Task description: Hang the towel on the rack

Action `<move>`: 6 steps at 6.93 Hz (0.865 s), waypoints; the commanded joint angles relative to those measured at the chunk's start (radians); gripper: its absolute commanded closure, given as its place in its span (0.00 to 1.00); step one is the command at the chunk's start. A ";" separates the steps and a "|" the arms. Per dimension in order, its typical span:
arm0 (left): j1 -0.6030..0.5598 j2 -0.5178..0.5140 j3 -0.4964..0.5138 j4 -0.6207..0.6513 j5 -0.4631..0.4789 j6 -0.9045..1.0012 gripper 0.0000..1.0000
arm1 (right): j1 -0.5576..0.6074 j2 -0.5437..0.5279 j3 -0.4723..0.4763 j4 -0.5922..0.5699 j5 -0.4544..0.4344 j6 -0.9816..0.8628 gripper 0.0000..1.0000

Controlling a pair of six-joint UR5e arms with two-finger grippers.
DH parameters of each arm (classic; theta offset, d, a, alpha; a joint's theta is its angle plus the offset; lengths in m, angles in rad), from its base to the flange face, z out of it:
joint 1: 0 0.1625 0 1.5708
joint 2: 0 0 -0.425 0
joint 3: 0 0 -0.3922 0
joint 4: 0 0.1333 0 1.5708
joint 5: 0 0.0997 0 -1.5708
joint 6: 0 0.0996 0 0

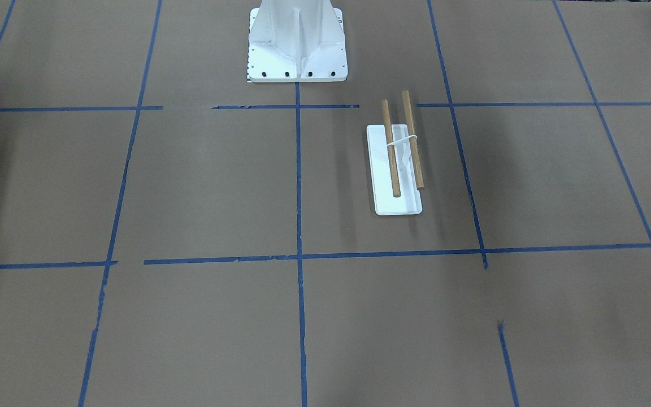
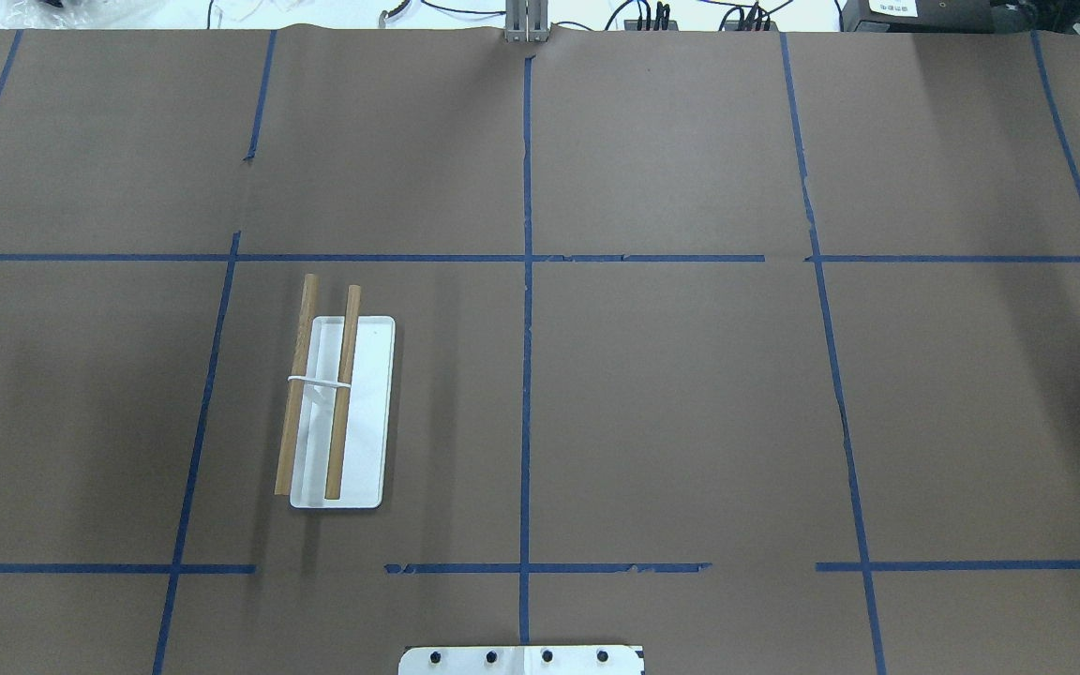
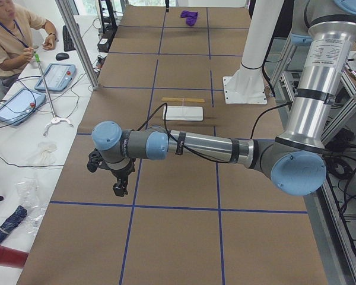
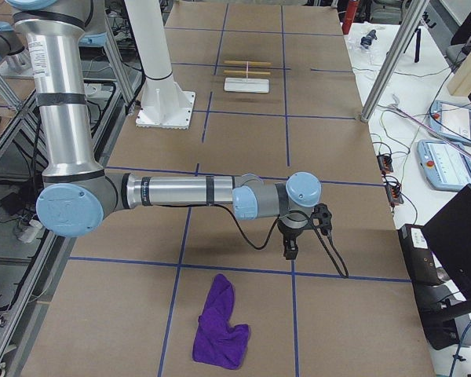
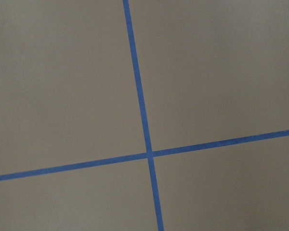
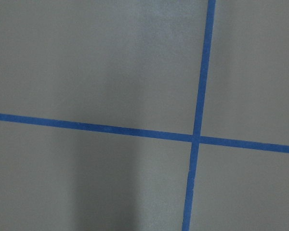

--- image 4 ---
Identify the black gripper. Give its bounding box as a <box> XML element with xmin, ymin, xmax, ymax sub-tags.
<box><xmin>278</xmin><ymin>219</ymin><xmax>308</xmax><ymax>260</ymax></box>

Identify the purple towel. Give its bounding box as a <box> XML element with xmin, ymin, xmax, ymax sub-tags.
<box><xmin>192</xmin><ymin>273</ymin><xmax>250</xmax><ymax>370</ymax></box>

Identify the white wooden towel rack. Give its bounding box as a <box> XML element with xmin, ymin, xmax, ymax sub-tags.
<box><xmin>224</xmin><ymin>60</ymin><xmax>272</xmax><ymax>93</ymax></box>

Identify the black computer box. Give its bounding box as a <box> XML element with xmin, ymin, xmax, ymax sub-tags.
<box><xmin>398</xmin><ymin>224</ymin><xmax>444</xmax><ymax>286</ymax></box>

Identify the black monitor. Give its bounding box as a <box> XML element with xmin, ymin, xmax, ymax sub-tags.
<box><xmin>422</xmin><ymin>184</ymin><xmax>471</xmax><ymax>304</ymax></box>

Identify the near teach pendant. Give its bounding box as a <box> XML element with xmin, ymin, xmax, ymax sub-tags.
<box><xmin>417</xmin><ymin>140</ymin><xmax>471</xmax><ymax>192</ymax></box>

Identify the teach pendant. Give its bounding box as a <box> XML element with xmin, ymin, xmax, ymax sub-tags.
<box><xmin>429</xmin><ymin>100</ymin><xmax>471</xmax><ymax>146</ymax></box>
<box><xmin>417</xmin><ymin>140</ymin><xmax>471</xmax><ymax>192</ymax></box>

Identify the far teach pendant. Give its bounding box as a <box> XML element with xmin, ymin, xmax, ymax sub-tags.
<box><xmin>429</xmin><ymin>100</ymin><xmax>471</xmax><ymax>146</ymax></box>

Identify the red bottle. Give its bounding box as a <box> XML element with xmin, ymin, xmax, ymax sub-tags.
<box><xmin>343</xmin><ymin>0</ymin><xmax>359</xmax><ymax>26</ymax></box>

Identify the white pedestal column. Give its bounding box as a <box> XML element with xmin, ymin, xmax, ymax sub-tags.
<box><xmin>125</xmin><ymin>0</ymin><xmax>195</xmax><ymax>130</ymax></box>

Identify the aluminium frame post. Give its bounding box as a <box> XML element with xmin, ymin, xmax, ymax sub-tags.
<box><xmin>360</xmin><ymin>0</ymin><xmax>429</xmax><ymax>123</ymax></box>

